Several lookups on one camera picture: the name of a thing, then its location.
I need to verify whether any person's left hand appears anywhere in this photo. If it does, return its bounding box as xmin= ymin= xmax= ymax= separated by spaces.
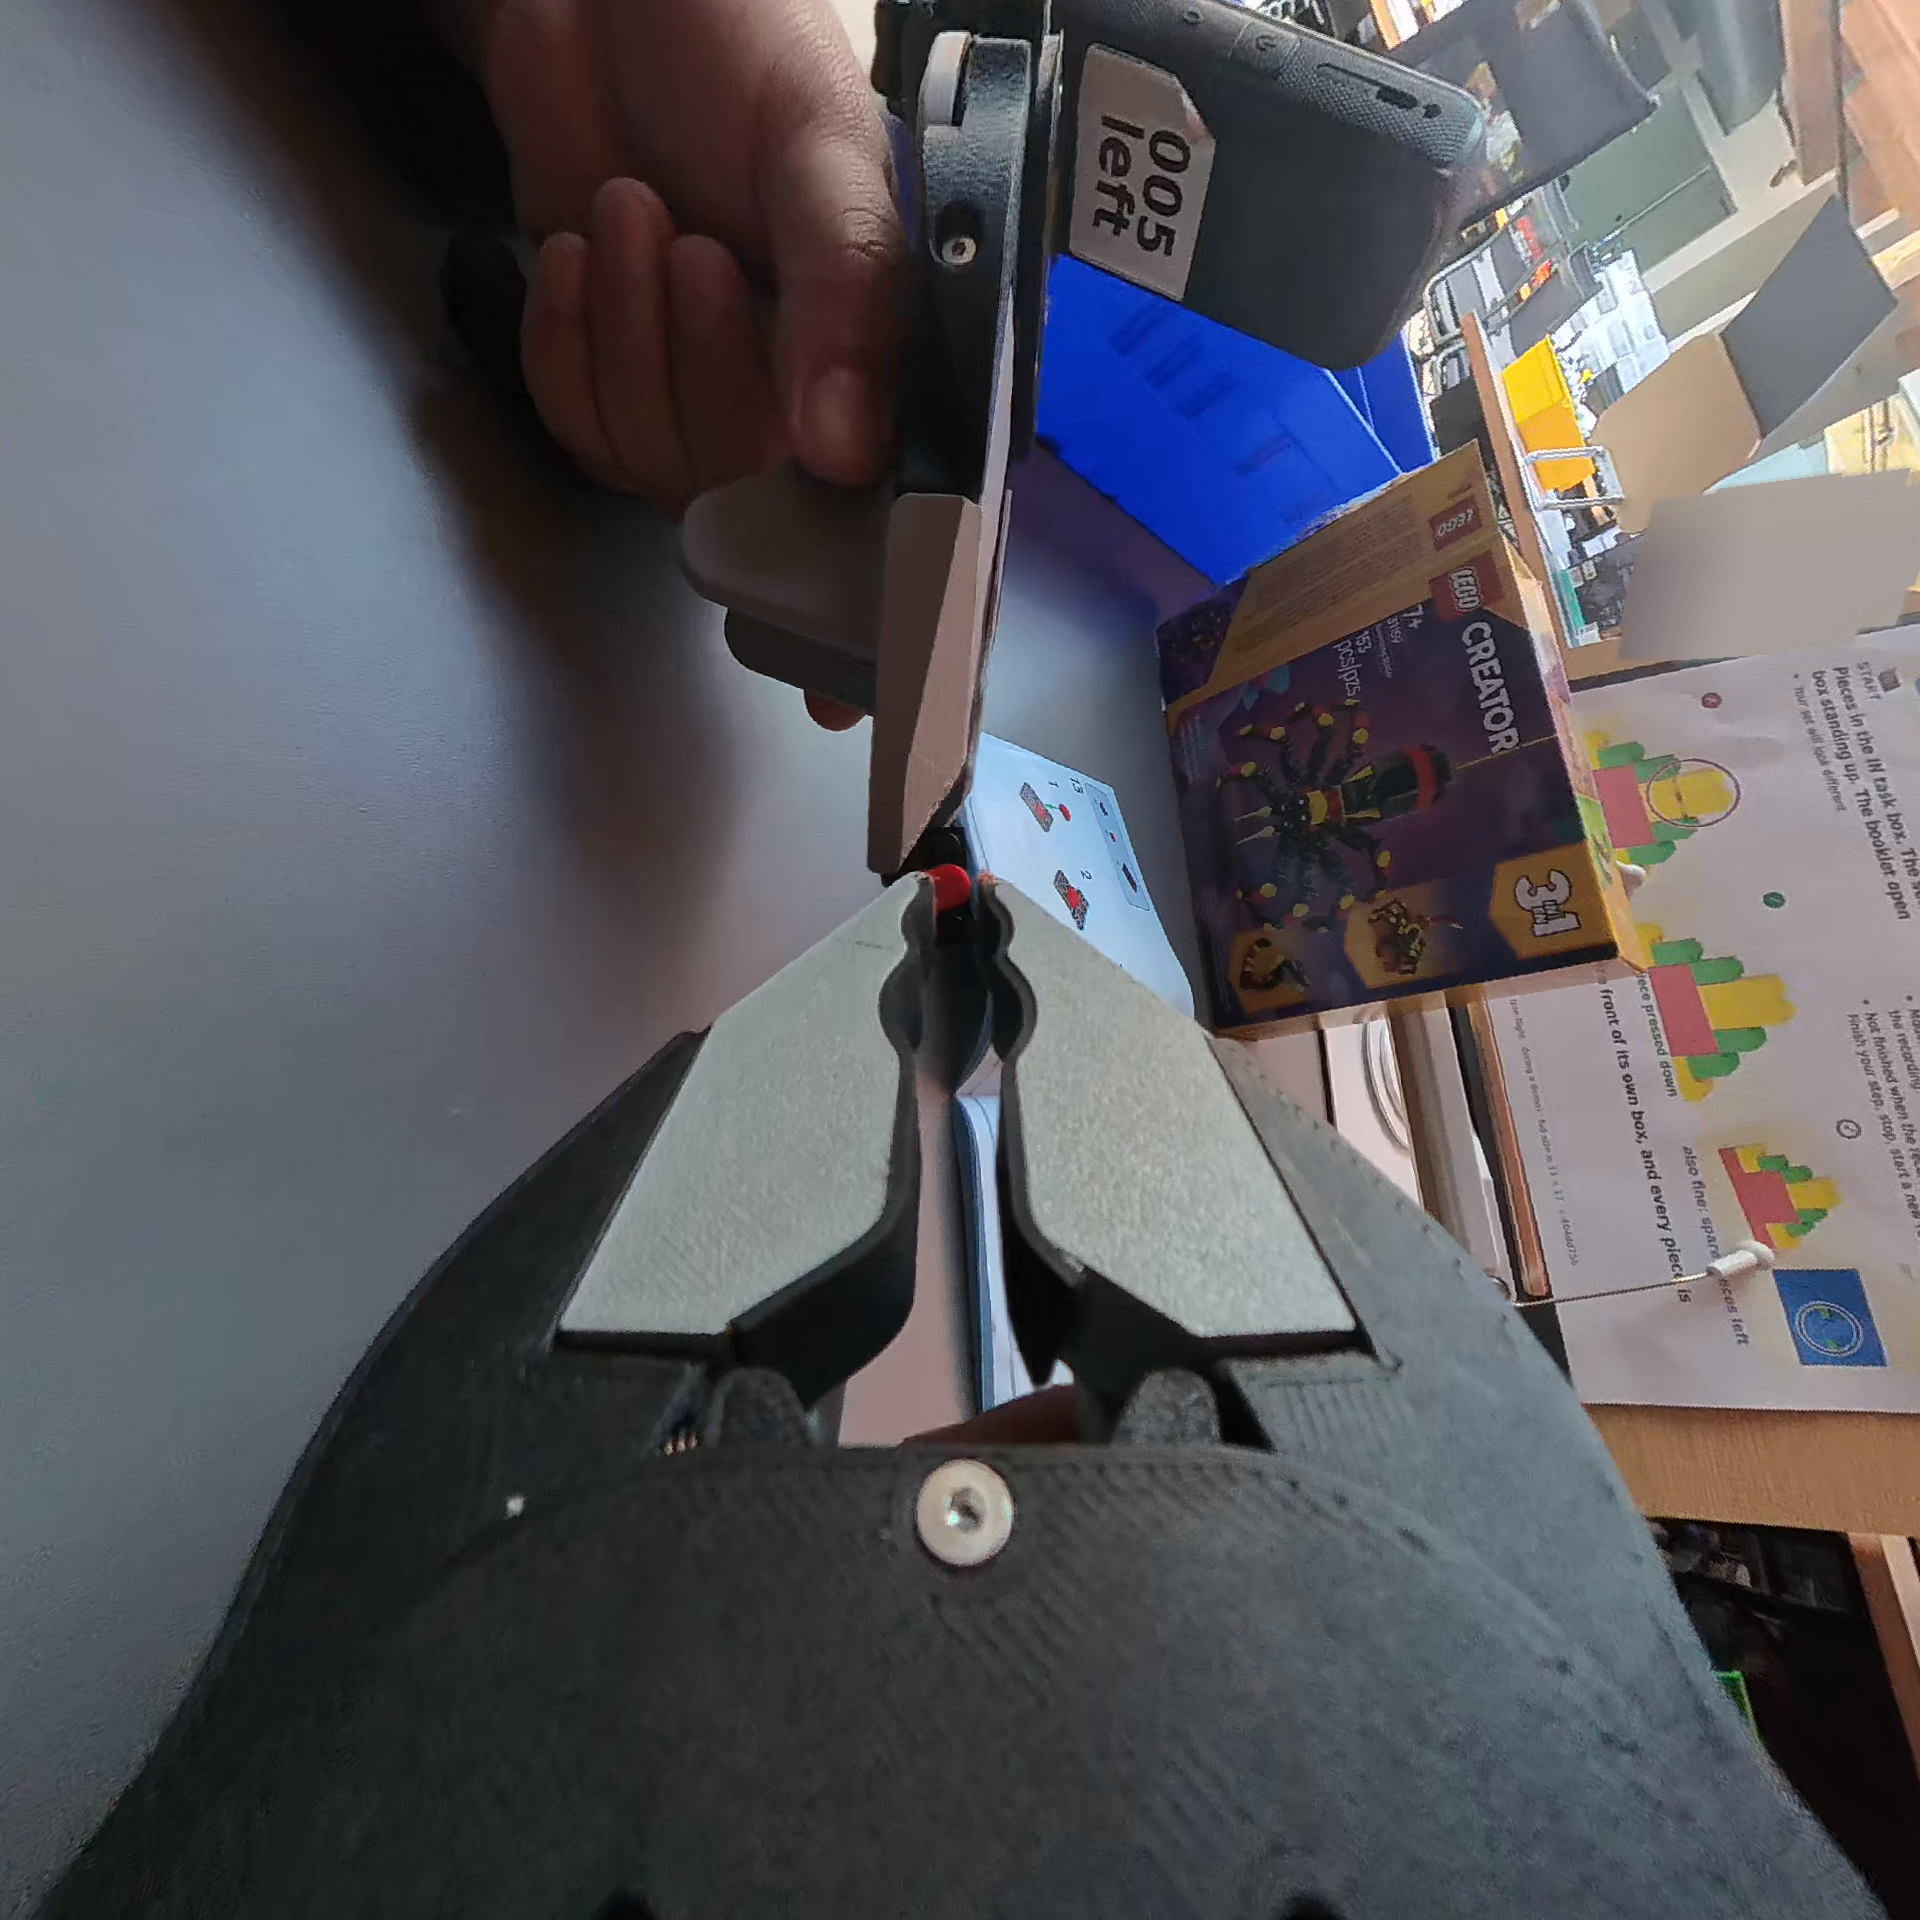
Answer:
xmin=480 ymin=0 xmax=910 ymax=519

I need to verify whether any thin white cable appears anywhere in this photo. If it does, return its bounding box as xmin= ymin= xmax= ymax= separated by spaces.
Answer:
xmin=1510 ymin=1241 xmax=1777 ymax=1310

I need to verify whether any blue plastic bin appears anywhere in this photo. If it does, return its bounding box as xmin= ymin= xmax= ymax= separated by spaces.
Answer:
xmin=1001 ymin=246 xmax=1440 ymax=593
xmin=1328 ymin=334 xmax=1440 ymax=471

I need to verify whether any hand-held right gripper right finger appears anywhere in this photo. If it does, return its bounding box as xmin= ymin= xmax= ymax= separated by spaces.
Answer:
xmin=970 ymin=878 xmax=1360 ymax=1445

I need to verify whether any printed instruction sheet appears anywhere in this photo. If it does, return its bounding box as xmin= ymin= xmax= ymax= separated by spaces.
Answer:
xmin=1477 ymin=626 xmax=1920 ymax=1418

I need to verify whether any cardboard box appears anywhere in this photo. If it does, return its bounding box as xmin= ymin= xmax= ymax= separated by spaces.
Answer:
xmin=1585 ymin=186 xmax=1920 ymax=496

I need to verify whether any lego set box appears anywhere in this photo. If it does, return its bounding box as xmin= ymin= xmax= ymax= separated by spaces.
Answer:
xmin=1153 ymin=440 xmax=1642 ymax=1038

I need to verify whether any lego instruction booklet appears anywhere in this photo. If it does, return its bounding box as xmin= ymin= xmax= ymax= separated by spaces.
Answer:
xmin=952 ymin=731 xmax=1201 ymax=1411

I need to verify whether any yellow plastic bin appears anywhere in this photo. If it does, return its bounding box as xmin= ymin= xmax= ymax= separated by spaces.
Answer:
xmin=1498 ymin=335 xmax=1600 ymax=496

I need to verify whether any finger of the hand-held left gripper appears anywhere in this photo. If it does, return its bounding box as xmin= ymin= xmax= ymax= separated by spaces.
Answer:
xmin=679 ymin=477 xmax=903 ymax=711
xmin=865 ymin=496 xmax=1007 ymax=880

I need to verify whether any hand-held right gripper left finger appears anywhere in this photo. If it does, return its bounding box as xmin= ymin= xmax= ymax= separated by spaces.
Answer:
xmin=558 ymin=873 xmax=934 ymax=1408

